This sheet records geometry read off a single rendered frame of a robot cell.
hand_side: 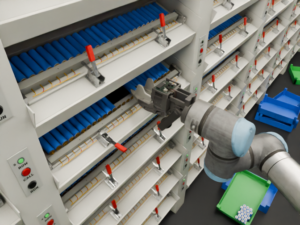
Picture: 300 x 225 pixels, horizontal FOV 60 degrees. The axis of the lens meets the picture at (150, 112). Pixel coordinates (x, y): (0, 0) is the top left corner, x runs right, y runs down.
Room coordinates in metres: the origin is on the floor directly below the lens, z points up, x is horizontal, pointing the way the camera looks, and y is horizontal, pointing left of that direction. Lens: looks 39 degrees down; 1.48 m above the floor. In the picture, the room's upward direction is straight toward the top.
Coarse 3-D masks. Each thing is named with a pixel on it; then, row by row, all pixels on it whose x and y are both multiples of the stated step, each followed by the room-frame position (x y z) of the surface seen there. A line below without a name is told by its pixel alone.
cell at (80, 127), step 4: (68, 120) 0.55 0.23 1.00; (72, 120) 0.55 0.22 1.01; (76, 120) 0.55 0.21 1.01; (72, 124) 0.54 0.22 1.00; (76, 124) 0.54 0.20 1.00; (80, 124) 0.54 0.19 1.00; (76, 128) 0.53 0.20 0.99; (80, 128) 0.53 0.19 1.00; (84, 128) 0.54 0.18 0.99; (80, 132) 0.53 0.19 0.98
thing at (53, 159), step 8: (176, 72) 0.85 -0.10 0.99; (160, 80) 0.78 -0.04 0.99; (176, 80) 0.82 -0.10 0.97; (128, 104) 0.65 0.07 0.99; (136, 104) 0.67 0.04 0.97; (112, 112) 0.60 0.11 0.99; (120, 112) 0.61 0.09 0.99; (104, 120) 0.57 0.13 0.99; (112, 120) 0.58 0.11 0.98; (96, 128) 0.54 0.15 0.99; (112, 128) 0.56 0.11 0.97; (80, 136) 0.50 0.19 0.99; (88, 136) 0.51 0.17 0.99; (72, 144) 0.47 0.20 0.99; (80, 144) 0.49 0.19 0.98; (56, 152) 0.44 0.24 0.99; (64, 152) 0.45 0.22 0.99; (80, 152) 0.47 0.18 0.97; (48, 160) 0.42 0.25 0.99; (56, 160) 0.43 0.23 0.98
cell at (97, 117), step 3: (87, 108) 0.60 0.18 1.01; (90, 108) 0.60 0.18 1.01; (87, 111) 0.60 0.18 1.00; (90, 111) 0.59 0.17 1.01; (93, 111) 0.59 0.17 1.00; (90, 114) 0.59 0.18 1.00; (93, 114) 0.59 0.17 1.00; (96, 114) 0.59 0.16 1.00; (93, 117) 0.58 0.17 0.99; (96, 117) 0.58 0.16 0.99; (99, 117) 0.58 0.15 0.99; (96, 120) 0.57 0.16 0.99
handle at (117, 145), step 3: (108, 135) 0.52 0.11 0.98; (108, 138) 0.52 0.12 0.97; (108, 141) 0.51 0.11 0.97; (111, 141) 0.51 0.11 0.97; (114, 144) 0.49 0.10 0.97; (117, 144) 0.49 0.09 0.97; (120, 144) 0.49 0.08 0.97; (117, 147) 0.48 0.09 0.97; (120, 147) 0.48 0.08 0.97; (123, 147) 0.48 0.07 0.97; (123, 150) 0.47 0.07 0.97; (126, 150) 0.48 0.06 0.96
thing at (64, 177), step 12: (168, 60) 0.91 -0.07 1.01; (180, 72) 0.85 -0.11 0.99; (192, 72) 0.84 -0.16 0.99; (120, 120) 0.60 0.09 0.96; (132, 120) 0.61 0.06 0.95; (144, 120) 0.63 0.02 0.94; (108, 132) 0.55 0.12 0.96; (120, 132) 0.56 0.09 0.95; (132, 132) 0.59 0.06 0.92; (96, 144) 0.51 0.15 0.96; (48, 156) 0.45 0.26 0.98; (72, 156) 0.46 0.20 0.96; (84, 156) 0.47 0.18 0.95; (96, 156) 0.47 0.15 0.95; (60, 168) 0.42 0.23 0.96; (72, 168) 0.43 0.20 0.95; (84, 168) 0.43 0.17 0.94; (60, 180) 0.39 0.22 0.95; (72, 180) 0.41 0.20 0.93; (60, 192) 0.38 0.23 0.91
